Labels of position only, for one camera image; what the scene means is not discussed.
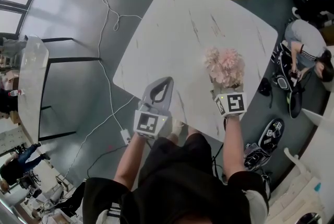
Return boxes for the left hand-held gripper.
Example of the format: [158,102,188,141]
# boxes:
[133,76,175,140]

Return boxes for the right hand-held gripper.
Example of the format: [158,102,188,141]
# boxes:
[210,87,248,118]

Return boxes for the pink flowers bouquet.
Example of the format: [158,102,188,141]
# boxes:
[202,46,246,90]

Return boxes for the person's left forearm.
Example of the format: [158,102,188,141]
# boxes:
[113,133,150,190]

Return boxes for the person's right forearm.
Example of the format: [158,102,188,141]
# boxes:
[222,115,249,184]

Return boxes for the black cloth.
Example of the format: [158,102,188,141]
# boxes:
[257,76,272,96]

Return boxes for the person's left shoe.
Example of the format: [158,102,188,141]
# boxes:
[168,120,186,142]

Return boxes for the black open equipment case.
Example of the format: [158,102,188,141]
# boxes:
[257,117,285,152]

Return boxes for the white power strip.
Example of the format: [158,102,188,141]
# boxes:
[120,128,132,146]

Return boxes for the grey backpack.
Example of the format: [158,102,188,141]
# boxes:
[243,142,272,172]

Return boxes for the black oval case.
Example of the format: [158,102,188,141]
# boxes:
[288,90,304,120]

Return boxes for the white marble table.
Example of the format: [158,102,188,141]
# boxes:
[112,0,280,144]

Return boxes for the black and white bag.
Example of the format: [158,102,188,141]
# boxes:
[270,39,314,93]

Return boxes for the person's black shirt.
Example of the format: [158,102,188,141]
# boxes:
[82,133,270,224]

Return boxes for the white shelf cabinet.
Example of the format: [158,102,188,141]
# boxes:
[268,107,334,224]

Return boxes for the grey table black legs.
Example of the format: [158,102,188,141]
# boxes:
[17,35,100,143]

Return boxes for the glass entrance door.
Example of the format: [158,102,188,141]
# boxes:
[0,0,40,36]

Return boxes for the white floor cable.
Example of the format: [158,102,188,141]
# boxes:
[63,0,144,180]

